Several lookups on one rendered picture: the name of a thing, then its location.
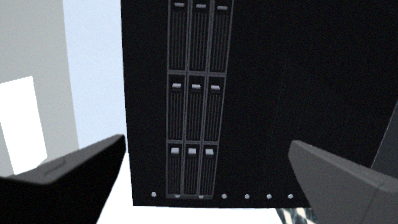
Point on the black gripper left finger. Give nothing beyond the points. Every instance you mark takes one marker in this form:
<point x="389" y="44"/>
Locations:
<point x="71" y="189"/>

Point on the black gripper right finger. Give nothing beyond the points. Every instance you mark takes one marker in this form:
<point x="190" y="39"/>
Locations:
<point x="340" y="191"/>

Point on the black server rack frame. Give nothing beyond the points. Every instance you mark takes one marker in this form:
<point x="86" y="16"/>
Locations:
<point x="324" y="72"/>

